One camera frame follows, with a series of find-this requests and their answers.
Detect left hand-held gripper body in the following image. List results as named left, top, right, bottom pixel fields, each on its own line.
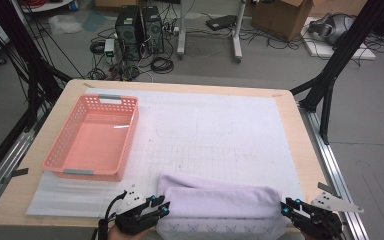
left=114, top=184, right=172, bottom=236

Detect black computer tower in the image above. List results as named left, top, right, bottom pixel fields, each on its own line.
left=114, top=4, right=144, bottom=63
left=141, top=5, right=165, bottom=55

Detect grey rounded device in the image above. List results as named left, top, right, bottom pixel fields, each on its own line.
left=307, top=12, right=356, bottom=46

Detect white metal stand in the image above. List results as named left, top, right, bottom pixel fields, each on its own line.
left=175, top=0, right=248, bottom=64

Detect lavender towel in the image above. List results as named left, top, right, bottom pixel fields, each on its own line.
left=155, top=172, right=288, bottom=240

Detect person's right hand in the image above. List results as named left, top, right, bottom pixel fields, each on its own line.
left=298, top=229, right=317, bottom=240

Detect closed cardboard box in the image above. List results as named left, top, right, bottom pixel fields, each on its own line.
left=309, top=0, right=369, bottom=18
left=94, top=0, right=141, bottom=9

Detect white round table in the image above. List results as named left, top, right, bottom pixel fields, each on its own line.
left=19, top=0, right=76, bottom=14

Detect tangled black floor cables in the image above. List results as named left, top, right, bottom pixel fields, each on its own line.
left=193, top=11, right=318, bottom=51

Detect black metal frame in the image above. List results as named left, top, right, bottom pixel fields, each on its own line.
left=0, top=0, right=75, bottom=133
left=289, top=0, right=384, bottom=146

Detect open cardboard box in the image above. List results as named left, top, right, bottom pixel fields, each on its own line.
left=250, top=0, right=314, bottom=43

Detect small white box green light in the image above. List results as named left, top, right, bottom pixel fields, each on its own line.
left=103, top=38, right=116, bottom=66

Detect white foam board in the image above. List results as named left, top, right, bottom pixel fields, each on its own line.
left=300, top=16, right=378, bottom=62

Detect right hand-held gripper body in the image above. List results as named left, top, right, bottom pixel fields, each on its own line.
left=291, top=191, right=365, bottom=240

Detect clear plastic bag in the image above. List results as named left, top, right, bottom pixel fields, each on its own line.
left=48, top=14, right=83, bottom=36

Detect aluminium rail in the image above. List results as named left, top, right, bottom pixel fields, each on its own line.
left=0, top=128, right=38, bottom=219
left=298, top=101, right=370, bottom=240

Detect person's left hand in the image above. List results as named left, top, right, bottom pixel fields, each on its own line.
left=107, top=224, right=156, bottom=240

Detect white grid foam mat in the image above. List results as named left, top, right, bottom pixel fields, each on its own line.
left=25, top=87, right=306, bottom=225

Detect coiled black cable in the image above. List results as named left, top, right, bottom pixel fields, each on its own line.
left=150, top=56, right=175, bottom=75

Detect black flat box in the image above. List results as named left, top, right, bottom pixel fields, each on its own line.
left=205, top=14, right=239, bottom=32

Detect grey metal bracket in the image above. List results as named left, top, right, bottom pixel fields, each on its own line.
left=1, top=167, right=30, bottom=185
left=317, top=181, right=333, bottom=195

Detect pink plastic basket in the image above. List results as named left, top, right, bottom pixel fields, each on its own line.
left=41, top=93, right=140, bottom=183

